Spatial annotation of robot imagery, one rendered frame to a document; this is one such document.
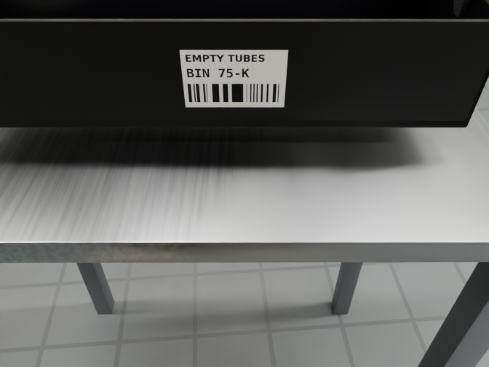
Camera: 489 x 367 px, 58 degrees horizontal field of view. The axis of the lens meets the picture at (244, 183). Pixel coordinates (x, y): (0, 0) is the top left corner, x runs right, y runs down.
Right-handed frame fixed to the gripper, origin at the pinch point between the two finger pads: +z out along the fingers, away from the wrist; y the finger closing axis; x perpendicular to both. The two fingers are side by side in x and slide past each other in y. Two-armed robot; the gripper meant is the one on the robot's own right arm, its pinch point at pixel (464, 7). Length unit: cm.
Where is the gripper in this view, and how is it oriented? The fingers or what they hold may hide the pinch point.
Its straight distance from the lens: 53.2
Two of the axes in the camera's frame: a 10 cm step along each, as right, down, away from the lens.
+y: -10.0, 0.1, 0.0
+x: 0.0, 6.9, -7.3
